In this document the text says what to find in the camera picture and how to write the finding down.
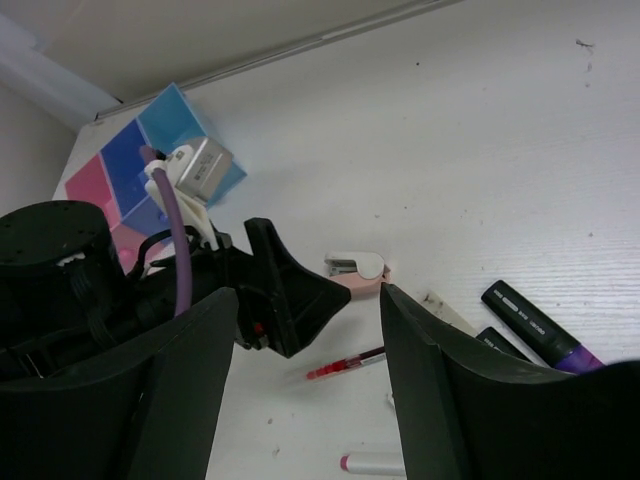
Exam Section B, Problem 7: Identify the dark blue drawer box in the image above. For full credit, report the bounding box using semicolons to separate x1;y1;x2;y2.
100;119;169;237

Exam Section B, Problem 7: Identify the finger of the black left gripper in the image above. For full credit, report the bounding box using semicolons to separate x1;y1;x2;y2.
234;218;351;358

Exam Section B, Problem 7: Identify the black purple highlighter marker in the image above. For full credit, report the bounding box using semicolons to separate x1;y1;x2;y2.
481;280;604;374

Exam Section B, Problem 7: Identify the aluminium rail back edge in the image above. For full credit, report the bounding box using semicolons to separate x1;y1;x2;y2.
92;0;466;124

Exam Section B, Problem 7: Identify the light blue drawer box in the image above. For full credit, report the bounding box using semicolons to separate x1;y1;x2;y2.
135;82;249;211

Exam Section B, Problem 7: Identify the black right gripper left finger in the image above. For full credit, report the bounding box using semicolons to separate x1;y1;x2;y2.
1;288;238;479

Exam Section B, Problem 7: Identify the pink drawer box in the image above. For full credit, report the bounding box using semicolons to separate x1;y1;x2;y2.
65;153;169;273

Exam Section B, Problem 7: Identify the white pen pink cap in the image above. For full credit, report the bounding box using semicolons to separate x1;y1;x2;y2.
339;452;406;477

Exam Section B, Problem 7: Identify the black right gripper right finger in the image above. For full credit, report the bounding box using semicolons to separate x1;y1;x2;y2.
380;284;639;479

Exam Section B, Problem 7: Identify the red gel pen clear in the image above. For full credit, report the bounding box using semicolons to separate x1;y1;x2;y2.
284;346;386;383

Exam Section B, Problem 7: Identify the black blue highlighter marker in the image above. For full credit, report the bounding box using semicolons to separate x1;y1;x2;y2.
476;327;530;362

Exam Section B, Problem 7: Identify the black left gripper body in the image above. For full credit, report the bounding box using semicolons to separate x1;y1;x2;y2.
1;201;236;380

